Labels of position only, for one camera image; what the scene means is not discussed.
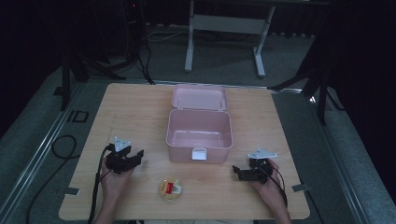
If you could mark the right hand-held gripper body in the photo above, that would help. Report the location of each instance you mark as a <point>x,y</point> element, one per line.
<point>260,169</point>

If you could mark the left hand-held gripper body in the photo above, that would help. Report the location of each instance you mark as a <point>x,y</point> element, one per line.
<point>120,163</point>

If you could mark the pink plastic box with lid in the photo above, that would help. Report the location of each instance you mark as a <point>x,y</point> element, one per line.
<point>199,130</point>

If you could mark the person's left hand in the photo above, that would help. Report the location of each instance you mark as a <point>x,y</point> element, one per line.
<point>113,183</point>

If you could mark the person's right hand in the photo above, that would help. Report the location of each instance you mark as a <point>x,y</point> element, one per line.
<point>271,189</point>

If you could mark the grey tape piece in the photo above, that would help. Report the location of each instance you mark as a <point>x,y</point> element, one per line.
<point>300,188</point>

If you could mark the black metal stand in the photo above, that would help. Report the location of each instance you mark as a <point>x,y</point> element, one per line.
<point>320,87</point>
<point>67,77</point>

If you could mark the dark computer tower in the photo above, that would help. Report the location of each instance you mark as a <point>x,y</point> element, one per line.
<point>134,28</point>

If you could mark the metal floor rail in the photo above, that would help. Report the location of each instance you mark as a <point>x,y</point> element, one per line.
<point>37,155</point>
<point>339,161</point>

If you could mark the white metal table frame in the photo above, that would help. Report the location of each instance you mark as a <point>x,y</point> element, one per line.
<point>229,23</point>

